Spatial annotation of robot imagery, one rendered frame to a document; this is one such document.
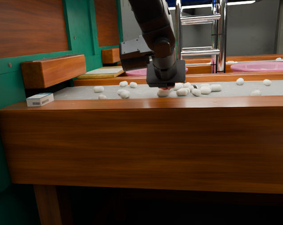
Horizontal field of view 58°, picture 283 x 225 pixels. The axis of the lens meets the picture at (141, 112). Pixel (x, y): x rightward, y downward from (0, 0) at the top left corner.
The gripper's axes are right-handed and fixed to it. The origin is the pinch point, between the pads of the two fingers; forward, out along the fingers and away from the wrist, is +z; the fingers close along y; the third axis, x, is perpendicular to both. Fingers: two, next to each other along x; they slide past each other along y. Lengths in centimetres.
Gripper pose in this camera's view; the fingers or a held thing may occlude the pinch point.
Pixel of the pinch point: (168, 87)
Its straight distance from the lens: 75.7
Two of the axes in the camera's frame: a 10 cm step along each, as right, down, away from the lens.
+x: -0.5, 9.3, -3.7
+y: -9.9, 0.1, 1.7
